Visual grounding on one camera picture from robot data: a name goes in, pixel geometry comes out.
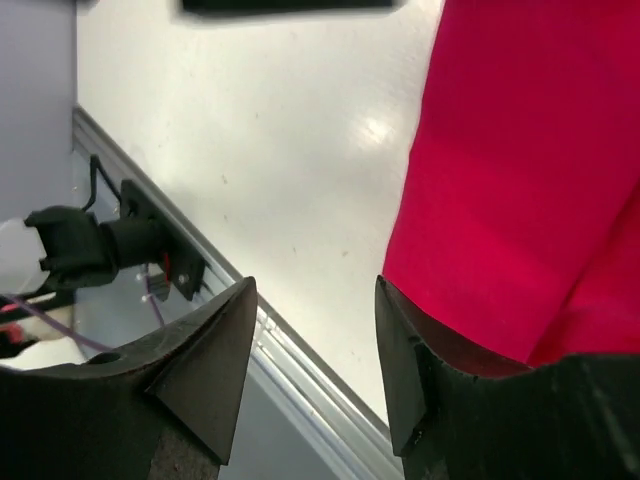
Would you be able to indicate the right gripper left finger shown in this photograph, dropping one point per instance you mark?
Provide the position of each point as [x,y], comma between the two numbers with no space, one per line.
[173,397]

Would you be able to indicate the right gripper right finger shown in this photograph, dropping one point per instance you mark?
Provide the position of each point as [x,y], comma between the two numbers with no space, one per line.
[410,344]

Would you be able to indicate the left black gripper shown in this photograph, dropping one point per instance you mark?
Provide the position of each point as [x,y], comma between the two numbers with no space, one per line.
[266,7]

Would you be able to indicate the bright red t-shirt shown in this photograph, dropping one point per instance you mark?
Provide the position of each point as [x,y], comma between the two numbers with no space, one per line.
[519,221]

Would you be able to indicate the aluminium mounting rail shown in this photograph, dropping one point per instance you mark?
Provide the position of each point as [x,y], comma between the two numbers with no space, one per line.
[244,396]

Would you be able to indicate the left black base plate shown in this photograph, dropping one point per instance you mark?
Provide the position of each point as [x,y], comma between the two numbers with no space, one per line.
[144,234]

